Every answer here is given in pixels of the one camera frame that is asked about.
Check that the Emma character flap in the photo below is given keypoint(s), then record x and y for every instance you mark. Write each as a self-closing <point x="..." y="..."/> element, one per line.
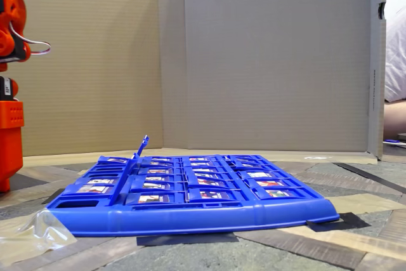
<point x="141" y="149"/>

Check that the Raphael character flap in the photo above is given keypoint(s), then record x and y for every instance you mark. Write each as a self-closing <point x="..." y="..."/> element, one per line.
<point x="123" y="182"/>

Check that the hero card flap Eric Eagle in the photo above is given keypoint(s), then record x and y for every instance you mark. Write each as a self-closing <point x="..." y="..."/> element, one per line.
<point x="160" y="171"/>

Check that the hero card flap Ice Light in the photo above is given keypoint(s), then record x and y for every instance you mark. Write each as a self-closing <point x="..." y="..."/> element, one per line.
<point x="203" y="170"/>

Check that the long black tape strip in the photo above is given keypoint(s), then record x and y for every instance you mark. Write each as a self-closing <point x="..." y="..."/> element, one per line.
<point x="371" y="177"/>

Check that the hero card flap Madame Vine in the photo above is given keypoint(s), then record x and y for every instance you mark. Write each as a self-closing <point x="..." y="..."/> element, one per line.
<point x="200" y="163"/>

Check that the black tape piece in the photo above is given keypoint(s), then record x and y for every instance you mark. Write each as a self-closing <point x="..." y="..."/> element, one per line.
<point x="52" y="197"/>
<point x="345" y="221"/>

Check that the brown packing tape patch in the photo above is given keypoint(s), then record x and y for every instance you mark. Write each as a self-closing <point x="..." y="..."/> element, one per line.
<point x="364" y="203"/>

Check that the small blue plastic piece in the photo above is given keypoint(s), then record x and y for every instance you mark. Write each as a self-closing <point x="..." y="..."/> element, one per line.
<point x="392" y="141"/>

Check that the hero card flap Vrooom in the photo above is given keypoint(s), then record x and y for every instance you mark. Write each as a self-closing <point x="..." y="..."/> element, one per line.
<point x="239" y="158"/>

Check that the hero card flap Atlanta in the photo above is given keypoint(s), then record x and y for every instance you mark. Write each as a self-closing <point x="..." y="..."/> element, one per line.
<point x="157" y="178"/>

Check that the hero card flap Sir Stretch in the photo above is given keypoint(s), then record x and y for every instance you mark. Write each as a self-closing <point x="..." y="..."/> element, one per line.
<point x="155" y="185"/>

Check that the bare person forearm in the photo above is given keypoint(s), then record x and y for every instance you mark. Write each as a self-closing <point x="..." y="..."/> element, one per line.
<point x="395" y="122"/>

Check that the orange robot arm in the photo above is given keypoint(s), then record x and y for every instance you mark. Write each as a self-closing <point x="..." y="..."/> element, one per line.
<point x="11" y="144"/>

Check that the white flat sheet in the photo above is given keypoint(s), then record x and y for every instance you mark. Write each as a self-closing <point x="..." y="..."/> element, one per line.
<point x="399" y="145"/>

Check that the blue Guess Who game board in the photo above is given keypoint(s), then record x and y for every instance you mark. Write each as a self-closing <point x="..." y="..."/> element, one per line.
<point x="190" y="220"/>

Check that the hero card flap Shadow Ninja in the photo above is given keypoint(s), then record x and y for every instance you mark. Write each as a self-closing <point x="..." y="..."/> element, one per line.
<point x="93" y="189"/>

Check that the crumpled clear tape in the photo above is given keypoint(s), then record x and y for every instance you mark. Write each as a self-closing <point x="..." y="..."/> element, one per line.
<point x="35" y="236"/>

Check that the hero card flap green villain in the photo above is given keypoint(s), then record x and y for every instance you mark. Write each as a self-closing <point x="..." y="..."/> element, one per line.
<point x="250" y="167"/>

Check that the hero card flap Thundershock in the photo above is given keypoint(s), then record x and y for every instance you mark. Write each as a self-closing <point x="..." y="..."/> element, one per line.
<point x="206" y="175"/>

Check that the hero card flap Geode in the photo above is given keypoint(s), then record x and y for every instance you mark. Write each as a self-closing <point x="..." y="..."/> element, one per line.
<point x="244" y="162"/>

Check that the blue flap with hero card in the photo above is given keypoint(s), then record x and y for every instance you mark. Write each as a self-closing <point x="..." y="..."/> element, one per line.
<point x="152" y="199"/>

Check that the hero card flap Swapshift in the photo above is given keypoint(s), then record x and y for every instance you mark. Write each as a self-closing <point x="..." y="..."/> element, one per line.
<point x="279" y="193"/>

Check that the hero card flap Ultrasonic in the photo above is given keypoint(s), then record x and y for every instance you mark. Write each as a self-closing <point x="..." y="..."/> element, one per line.
<point x="211" y="195"/>

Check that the Jules character flap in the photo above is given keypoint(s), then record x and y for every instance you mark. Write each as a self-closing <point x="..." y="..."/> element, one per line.
<point x="146" y="138"/>

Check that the person's light T-shirt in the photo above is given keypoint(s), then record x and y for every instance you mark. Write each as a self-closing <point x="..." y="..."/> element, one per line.
<point x="396" y="61"/>

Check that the hero card flap Blasteroid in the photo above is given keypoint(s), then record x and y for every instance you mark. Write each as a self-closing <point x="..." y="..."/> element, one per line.
<point x="101" y="181"/>

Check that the hero card flap Beast Tamer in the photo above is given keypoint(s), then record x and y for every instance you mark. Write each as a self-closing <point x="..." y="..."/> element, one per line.
<point x="161" y="159"/>

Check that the large cardboard box backdrop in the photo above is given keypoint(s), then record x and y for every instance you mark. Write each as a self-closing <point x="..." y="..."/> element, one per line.
<point x="253" y="61"/>

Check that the hero card flap Safeguard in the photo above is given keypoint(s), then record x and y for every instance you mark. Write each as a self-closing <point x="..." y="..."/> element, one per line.
<point x="211" y="182"/>

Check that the hero card flap Mr Mist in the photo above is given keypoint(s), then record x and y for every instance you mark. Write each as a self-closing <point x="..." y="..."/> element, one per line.
<point x="260" y="174"/>

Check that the hero card flap Zap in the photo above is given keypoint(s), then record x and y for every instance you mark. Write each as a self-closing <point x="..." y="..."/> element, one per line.
<point x="160" y="163"/>

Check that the hero card flap Rambler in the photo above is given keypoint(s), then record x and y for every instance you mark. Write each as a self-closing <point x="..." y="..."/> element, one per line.
<point x="269" y="183"/>

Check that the hero card flap Glance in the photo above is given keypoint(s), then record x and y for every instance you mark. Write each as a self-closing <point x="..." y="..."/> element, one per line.
<point x="199" y="158"/>

